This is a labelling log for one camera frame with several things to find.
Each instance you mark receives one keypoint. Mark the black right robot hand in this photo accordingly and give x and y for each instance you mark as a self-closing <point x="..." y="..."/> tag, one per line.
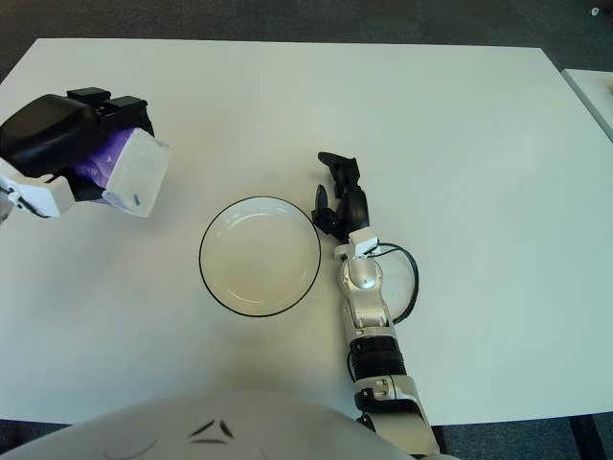
<point x="356" y="211"/>

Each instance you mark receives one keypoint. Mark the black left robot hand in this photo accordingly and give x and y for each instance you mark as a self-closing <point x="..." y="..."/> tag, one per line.
<point x="48" y="134"/>

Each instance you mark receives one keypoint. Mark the purple tissue paper pack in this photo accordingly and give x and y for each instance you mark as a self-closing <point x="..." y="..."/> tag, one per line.
<point x="139" y="177"/>

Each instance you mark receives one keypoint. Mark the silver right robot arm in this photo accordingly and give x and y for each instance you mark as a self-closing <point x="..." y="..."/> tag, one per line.
<point x="369" y="306"/>

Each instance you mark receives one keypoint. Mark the white plate with black rim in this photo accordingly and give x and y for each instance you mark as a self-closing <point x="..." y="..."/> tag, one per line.
<point x="258" y="263"/>

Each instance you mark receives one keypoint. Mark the white side table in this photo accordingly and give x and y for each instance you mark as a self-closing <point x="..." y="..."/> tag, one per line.
<point x="594" y="96"/>

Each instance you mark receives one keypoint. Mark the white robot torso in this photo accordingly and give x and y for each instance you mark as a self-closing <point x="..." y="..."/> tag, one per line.
<point x="143" y="431"/>

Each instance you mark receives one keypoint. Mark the black table leg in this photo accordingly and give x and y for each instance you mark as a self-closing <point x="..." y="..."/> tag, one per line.
<point x="584" y="438"/>

